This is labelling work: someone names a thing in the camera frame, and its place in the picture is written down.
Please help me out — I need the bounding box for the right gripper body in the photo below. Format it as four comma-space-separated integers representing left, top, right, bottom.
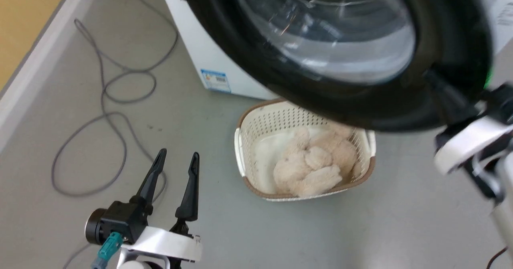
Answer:
434, 83, 513, 176

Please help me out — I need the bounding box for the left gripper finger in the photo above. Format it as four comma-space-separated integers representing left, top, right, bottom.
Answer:
130, 149, 167, 214
175, 152, 200, 223

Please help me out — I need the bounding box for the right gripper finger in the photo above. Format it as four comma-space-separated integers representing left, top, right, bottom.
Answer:
424, 70, 478, 125

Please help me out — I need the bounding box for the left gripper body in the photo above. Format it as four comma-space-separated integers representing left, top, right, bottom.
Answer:
85, 200, 202, 266

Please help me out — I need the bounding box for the black washing machine door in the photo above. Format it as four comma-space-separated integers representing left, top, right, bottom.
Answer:
182, 0, 494, 132

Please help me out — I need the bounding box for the white washing machine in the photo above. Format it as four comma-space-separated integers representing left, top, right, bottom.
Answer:
156, 0, 513, 100

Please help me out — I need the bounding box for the white cloth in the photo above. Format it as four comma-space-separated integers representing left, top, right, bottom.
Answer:
254, 128, 306, 194

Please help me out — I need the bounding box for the white perforated laundry basket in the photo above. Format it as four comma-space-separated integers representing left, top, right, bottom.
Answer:
234, 99, 377, 202

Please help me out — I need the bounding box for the blue energy label sticker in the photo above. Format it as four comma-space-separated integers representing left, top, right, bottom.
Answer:
200, 69, 232, 93

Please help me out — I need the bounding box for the beige plush teddy toy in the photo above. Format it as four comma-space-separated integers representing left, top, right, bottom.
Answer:
273, 125, 360, 198

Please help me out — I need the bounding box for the white baseboard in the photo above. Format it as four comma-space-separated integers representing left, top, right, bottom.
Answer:
0, 0, 106, 154

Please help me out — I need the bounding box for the teal connector cable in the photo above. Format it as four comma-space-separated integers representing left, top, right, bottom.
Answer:
91, 232, 123, 269

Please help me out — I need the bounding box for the grey floor cable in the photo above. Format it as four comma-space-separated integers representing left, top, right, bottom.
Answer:
51, 0, 179, 269

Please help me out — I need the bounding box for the dark red cable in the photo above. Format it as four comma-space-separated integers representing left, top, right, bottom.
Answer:
486, 247, 510, 269

